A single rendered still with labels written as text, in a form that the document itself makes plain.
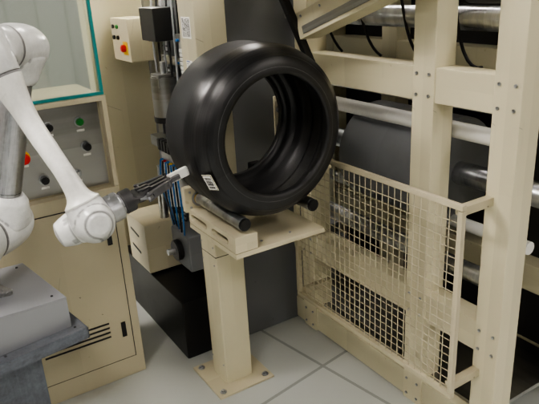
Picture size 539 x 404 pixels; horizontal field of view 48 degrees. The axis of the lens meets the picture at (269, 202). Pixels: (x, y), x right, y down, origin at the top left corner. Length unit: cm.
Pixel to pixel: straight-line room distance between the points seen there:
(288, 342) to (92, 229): 156
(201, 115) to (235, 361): 125
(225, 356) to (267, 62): 132
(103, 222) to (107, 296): 105
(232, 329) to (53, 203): 90
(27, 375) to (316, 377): 123
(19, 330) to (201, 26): 117
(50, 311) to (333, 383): 129
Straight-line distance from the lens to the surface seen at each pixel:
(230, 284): 251
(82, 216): 166
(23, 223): 217
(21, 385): 218
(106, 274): 263
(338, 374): 278
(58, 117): 245
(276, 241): 208
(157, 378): 285
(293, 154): 230
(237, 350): 268
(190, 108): 188
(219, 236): 211
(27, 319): 199
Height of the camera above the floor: 167
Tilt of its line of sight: 21 degrees down
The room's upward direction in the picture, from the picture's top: 3 degrees counter-clockwise
